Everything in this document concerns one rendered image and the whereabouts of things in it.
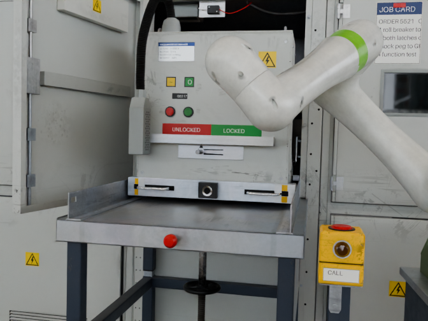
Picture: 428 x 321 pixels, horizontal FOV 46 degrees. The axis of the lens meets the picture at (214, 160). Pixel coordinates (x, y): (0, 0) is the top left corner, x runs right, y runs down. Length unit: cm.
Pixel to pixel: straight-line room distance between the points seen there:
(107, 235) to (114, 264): 75
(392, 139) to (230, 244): 53
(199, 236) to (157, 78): 63
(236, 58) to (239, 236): 42
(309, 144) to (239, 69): 84
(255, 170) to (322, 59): 50
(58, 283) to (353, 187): 120
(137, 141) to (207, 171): 24
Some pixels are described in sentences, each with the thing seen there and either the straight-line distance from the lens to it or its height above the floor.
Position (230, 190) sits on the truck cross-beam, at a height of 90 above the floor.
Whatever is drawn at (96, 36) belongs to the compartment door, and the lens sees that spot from 179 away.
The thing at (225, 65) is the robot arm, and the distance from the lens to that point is 105.
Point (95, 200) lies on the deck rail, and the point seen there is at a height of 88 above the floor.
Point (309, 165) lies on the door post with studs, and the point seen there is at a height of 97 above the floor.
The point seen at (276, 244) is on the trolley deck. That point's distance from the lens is 119.
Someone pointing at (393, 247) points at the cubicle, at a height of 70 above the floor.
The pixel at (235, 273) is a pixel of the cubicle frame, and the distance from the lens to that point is 193.
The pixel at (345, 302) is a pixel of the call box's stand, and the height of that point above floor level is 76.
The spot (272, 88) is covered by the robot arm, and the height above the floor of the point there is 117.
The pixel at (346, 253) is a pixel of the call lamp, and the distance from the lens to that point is 94.
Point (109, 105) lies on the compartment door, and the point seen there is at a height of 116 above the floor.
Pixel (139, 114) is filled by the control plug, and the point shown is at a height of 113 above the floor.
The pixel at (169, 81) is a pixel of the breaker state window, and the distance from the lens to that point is 163.
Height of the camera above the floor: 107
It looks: 3 degrees down
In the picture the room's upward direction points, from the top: 2 degrees clockwise
